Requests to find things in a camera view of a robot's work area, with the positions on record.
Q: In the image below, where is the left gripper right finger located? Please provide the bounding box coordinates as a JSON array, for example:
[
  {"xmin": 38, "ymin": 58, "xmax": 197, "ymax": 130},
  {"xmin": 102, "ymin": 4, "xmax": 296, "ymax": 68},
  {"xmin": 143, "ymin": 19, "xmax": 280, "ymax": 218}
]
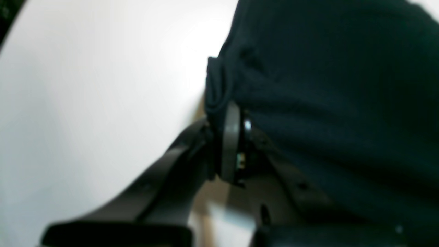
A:
[{"xmin": 219, "ymin": 101, "xmax": 364, "ymax": 247}]

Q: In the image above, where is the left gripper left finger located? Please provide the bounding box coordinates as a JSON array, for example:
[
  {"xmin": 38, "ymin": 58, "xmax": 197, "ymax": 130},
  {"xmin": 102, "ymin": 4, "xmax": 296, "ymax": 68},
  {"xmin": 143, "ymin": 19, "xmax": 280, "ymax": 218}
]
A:
[{"xmin": 40, "ymin": 118, "xmax": 213, "ymax": 247}]

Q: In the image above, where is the black T-shirt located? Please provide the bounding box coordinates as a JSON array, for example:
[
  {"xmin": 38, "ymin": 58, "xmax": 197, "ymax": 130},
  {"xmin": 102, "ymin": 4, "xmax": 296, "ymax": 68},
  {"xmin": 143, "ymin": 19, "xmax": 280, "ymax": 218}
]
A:
[{"xmin": 204, "ymin": 0, "xmax": 439, "ymax": 247}]

